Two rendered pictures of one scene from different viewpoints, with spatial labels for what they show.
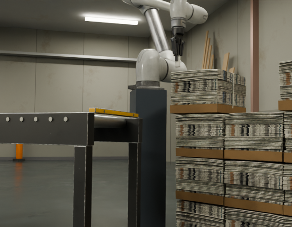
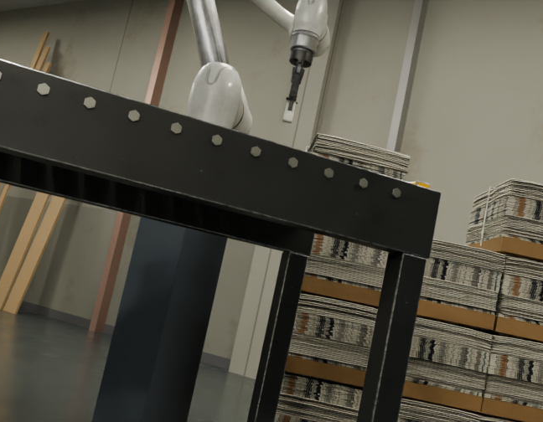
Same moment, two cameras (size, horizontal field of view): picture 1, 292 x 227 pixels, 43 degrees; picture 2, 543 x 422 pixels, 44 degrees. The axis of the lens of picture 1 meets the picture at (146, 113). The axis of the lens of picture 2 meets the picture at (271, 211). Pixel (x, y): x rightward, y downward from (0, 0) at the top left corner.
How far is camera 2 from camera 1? 1.34 m
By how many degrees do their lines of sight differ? 40
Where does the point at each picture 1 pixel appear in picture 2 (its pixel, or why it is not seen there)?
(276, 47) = not seen: hidden behind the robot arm
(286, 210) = (487, 406)
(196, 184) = (330, 347)
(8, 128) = (251, 172)
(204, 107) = not seen: hidden behind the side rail
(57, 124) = (374, 198)
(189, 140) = (329, 266)
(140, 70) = (212, 100)
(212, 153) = (373, 297)
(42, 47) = not seen: outside the picture
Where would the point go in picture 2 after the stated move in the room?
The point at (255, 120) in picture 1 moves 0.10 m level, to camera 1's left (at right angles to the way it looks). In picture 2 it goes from (461, 258) to (441, 251)
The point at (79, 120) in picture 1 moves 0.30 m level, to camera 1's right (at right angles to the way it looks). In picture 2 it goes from (422, 204) to (509, 242)
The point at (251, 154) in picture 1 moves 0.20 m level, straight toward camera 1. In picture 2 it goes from (446, 311) to (496, 319)
